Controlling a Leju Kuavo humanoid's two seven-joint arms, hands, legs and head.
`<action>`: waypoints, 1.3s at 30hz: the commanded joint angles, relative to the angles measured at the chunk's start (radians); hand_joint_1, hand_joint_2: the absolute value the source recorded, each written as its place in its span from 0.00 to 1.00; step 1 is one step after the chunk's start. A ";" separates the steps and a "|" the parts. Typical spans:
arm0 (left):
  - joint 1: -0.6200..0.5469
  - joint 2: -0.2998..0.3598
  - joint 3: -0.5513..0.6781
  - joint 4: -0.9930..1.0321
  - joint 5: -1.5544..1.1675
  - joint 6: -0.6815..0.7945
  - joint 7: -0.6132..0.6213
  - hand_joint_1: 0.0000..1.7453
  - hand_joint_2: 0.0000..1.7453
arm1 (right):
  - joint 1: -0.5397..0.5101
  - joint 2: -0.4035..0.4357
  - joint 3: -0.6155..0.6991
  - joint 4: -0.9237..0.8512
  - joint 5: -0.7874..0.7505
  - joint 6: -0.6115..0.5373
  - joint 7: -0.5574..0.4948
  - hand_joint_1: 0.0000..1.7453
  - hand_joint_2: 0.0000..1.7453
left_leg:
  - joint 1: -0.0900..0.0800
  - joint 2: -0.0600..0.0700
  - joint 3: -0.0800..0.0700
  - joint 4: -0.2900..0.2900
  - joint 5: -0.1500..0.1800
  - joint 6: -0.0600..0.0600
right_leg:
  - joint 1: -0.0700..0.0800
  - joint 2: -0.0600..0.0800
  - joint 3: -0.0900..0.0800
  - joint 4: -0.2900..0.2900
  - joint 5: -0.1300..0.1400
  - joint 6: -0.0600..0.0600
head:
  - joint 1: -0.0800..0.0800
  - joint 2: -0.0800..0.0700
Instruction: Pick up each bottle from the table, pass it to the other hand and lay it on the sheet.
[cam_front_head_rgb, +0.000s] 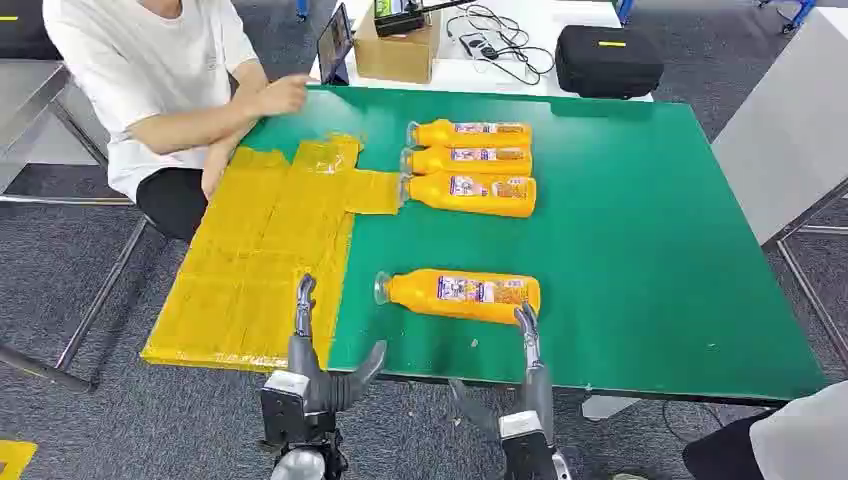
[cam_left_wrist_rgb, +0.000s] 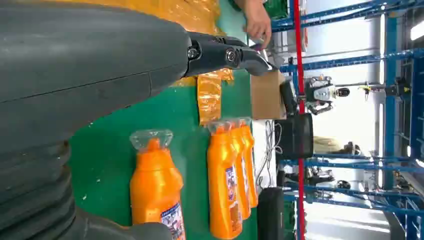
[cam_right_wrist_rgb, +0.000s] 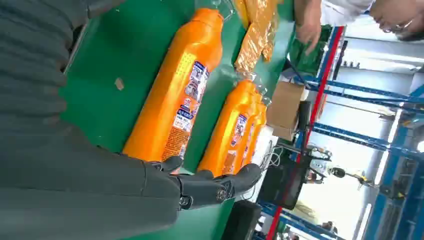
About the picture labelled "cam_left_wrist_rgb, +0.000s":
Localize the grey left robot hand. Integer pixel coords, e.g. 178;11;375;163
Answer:
0;0;277;240

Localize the yellow plastic sheet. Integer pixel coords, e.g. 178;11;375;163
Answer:
46;0;234;127

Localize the black square device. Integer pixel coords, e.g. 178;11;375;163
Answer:
274;113;314;161

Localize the orange drink bottle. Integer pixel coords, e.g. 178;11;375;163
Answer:
129;129;185;240
206;120;244;240
240;117;259;209
231;119;252;221

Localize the green plastic crate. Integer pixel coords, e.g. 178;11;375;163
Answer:
264;0;289;19

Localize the person's left hand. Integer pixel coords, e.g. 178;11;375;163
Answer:
243;0;273;51

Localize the red pole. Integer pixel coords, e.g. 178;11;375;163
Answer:
293;0;306;240

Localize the green table mat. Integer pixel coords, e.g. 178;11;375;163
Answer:
67;0;261;240

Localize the blue metal rack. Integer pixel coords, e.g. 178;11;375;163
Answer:
271;0;424;240

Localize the tangled cable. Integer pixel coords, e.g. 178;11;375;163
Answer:
256;119;283;190

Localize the cardboard box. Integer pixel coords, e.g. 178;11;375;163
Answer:
250;71;287;121

